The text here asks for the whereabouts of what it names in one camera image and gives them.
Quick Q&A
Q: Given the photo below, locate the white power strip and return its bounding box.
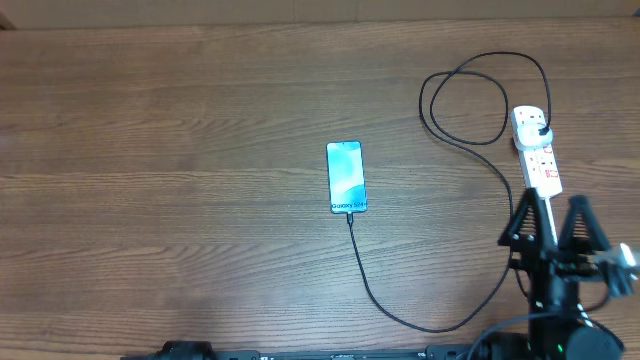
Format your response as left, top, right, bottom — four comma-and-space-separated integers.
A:
510, 106, 563, 199

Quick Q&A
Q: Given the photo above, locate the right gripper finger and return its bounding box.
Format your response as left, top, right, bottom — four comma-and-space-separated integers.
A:
558, 195, 611, 253
498, 188, 555, 248

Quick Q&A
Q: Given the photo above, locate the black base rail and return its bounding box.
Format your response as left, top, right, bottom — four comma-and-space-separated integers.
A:
121, 341, 471, 360

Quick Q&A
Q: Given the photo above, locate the white power strip cord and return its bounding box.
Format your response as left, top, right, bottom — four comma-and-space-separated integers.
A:
543, 197, 596, 329

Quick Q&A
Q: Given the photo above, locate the blue Galaxy smartphone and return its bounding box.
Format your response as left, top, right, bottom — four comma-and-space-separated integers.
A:
326, 141, 368, 214

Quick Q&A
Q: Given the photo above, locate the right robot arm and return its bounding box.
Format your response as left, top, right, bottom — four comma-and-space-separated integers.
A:
498, 188, 633, 359

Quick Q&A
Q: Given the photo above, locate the black charger cable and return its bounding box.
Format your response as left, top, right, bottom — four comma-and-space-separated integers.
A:
344, 50, 554, 335

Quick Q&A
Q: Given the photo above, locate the white charger plug adapter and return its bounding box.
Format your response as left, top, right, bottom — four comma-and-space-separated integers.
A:
514, 124, 554, 151

